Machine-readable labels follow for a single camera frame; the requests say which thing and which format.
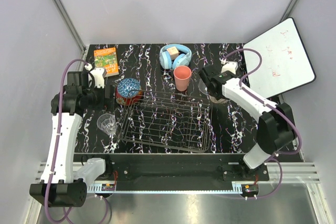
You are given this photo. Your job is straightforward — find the brown patterned ceramic bowl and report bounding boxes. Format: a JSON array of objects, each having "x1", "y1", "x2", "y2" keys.
[{"x1": 209, "y1": 95, "x2": 229, "y2": 104}]

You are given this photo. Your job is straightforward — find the small pink cube box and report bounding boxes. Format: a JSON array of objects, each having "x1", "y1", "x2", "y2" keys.
[{"x1": 166, "y1": 46, "x2": 179, "y2": 60}]

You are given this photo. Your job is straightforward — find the orange green book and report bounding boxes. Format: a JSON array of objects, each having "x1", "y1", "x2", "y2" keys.
[{"x1": 94, "y1": 47, "x2": 119, "y2": 77}]

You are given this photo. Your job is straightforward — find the blue patterned bowl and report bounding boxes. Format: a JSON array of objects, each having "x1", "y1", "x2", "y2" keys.
[{"x1": 117, "y1": 78, "x2": 141, "y2": 98}]

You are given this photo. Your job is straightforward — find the clear drinking glass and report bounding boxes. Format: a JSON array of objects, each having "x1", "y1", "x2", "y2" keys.
[{"x1": 97, "y1": 113, "x2": 117, "y2": 136}]

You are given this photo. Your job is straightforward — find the clear glass plate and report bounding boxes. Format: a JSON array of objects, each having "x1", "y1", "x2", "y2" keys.
[{"x1": 198, "y1": 79, "x2": 209, "y2": 95}]

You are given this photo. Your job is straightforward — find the pink plastic cup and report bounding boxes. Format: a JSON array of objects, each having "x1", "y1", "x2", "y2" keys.
[{"x1": 174, "y1": 66, "x2": 192, "y2": 91}]

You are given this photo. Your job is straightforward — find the light blue headphones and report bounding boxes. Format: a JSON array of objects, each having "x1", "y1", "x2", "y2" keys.
[{"x1": 159, "y1": 44, "x2": 192, "y2": 70}]

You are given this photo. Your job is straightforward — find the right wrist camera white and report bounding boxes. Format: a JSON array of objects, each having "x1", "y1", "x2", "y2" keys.
[{"x1": 221, "y1": 61, "x2": 238, "y2": 74}]

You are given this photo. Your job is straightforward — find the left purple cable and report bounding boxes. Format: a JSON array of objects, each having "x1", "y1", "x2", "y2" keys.
[{"x1": 43, "y1": 58, "x2": 112, "y2": 224}]

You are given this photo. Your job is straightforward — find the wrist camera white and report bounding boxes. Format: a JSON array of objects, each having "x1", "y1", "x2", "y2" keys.
[
  {"x1": 221, "y1": 61, "x2": 238, "y2": 74},
  {"x1": 84, "y1": 63, "x2": 107, "y2": 89}
]

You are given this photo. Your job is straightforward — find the red floral lacquer bowl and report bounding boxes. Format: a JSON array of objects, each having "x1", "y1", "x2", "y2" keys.
[{"x1": 115, "y1": 88, "x2": 143, "y2": 106}]

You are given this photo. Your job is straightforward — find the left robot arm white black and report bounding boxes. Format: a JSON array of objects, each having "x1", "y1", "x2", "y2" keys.
[{"x1": 29, "y1": 68, "x2": 113, "y2": 207}]

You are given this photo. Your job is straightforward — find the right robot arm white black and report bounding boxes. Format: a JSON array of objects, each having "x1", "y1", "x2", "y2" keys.
[{"x1": 198, "y1": 65, "x2": 301, "y2": 180}]

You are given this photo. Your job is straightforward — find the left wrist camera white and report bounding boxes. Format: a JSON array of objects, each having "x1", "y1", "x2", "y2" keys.
[{"x1": 84, "y1": 63, "x2": 107, "y2": 89}]

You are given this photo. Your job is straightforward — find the wire dish rack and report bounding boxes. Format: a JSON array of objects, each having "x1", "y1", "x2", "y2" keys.
[{"x1": 117, "y1": 91, "x2": 212, "y2": 153}]

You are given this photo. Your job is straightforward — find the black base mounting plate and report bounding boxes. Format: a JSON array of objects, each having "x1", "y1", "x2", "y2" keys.
[{"x1": 76, "y1": 153, "x2": 269, "y2": 193}]

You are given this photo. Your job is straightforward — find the white board black frame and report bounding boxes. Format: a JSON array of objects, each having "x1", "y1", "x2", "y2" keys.
[{"x1": 243, "y1": 17, "x2": 316, "y2": 98}]

